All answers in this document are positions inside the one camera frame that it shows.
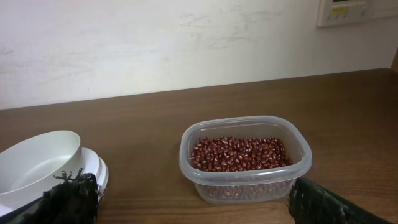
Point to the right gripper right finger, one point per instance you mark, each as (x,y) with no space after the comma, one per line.
(310,203)

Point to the white round bowl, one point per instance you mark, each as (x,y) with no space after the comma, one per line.
(31,167)

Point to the clear plastic container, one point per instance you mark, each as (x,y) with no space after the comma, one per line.
(248,186)

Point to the white wall control panel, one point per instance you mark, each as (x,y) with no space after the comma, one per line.
(342,12)

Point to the white digital kitchen scale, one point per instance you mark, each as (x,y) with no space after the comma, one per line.
(92,163)

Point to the red adzuki beans in container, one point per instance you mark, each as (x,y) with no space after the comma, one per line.
(230,154)

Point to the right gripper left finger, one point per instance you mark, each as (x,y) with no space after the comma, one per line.
(73,201)

